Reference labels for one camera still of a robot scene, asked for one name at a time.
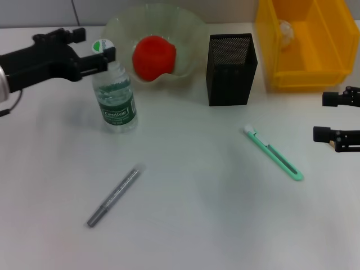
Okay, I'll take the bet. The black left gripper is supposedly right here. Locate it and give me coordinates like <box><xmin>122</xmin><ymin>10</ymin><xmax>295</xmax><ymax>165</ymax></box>
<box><xmin>0</xmin><ymin>27</ymin><xmax>116</xmax><ymax>93</ymax></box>

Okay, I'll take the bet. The mint green utility knife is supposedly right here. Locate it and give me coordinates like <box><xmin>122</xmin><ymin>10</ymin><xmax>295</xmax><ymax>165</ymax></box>
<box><xmin>243</xmin><ymin>125</ymin><xmax>305</xmax><ymax>182</ymax></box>

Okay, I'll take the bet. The clear water bottle green label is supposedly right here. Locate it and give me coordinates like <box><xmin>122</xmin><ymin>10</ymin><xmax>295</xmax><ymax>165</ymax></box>
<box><xmin>92</xmin><ymin>39</ymin><xmax>139</xmax><ymax>134</ymax></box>

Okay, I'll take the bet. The orange toy fruit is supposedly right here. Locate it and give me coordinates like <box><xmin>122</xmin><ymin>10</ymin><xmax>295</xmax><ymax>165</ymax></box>
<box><xmin>131</xmin><ymin>35</ymin><xmax>177</xmax><ymax>82</ymax></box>

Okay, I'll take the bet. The white paper ball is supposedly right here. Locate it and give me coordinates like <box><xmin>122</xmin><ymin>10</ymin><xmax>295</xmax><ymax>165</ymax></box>
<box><xmin>278</xmin><ymin>19</ymin><xmax>295</xmax><ymax>51</ymax></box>

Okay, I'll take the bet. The grey glitter pen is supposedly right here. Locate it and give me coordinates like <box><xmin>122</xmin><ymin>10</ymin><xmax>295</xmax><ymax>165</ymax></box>
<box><xmin>86</xmin><ymin>162</ymin><xmax>147</xmax><ymax>228</ymax></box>

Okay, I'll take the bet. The pale green glass fruit plate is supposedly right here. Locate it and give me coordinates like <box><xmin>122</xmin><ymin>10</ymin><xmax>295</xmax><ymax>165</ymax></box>
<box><xmin>100</xmin><ymin>4</ymin><xmax>206</xmax><ymax>88</ymax></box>

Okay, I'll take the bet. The black mesh pen holder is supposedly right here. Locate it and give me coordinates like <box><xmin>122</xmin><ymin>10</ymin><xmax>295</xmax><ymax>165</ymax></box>
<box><xmin>206</xmin><ymin>33</ymin><xmax>259</xmax><ymax>107</ymax></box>

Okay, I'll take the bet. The yellow plastic bin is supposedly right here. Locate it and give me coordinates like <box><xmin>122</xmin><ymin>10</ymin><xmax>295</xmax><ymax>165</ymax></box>
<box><xmin>255</xmin><ymin>0</ymin><xmax>360</xmax><ymax>92</ymax></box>

